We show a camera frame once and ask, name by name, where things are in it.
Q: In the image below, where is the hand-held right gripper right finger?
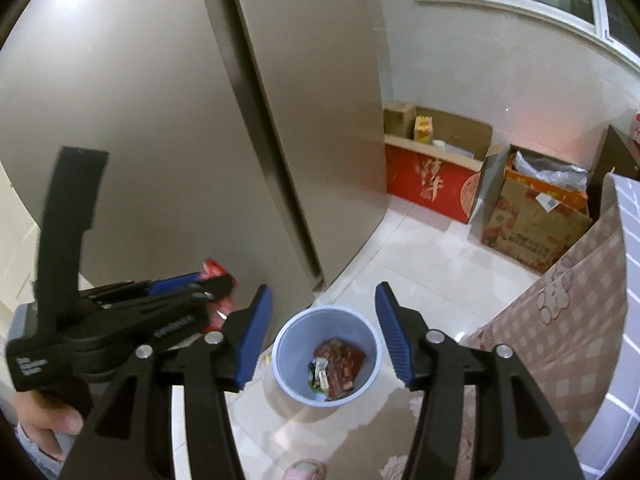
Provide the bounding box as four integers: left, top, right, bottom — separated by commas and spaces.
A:
375, 281, 586, 480

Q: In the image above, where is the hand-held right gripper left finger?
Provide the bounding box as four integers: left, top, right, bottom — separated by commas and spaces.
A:
55, 284, 274, 480

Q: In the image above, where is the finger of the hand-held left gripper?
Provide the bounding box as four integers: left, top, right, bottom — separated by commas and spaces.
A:
100, 274, 236, 313
82, 272, 203, 301

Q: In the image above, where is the small red packet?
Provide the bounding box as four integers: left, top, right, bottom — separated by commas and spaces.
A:
200, 258, 236, 321

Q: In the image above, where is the blue plastic trash bin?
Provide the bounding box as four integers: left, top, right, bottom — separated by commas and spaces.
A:
271, 306, 383, 407

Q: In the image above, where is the large red snack bag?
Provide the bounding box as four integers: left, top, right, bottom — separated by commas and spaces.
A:
314, 338, 367, 401

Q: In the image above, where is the person's left hand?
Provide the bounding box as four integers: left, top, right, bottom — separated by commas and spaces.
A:
15, 387, 86, 463

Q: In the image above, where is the red cardboard box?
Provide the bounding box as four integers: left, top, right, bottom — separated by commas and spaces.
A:
384, 107, 506, 225

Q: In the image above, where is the pink checked table cover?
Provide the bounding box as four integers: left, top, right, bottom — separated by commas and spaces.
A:
380, 195, 628, 480

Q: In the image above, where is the brown printed cardboard box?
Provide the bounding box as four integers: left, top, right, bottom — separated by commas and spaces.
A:
481, 144, 593, 275

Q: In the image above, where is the champagne double-door refrigerator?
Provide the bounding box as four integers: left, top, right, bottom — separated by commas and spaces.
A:
0, 0, 391, 341

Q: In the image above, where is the small brown carton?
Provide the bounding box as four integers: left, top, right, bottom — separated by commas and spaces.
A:
384, 101, 417, 138

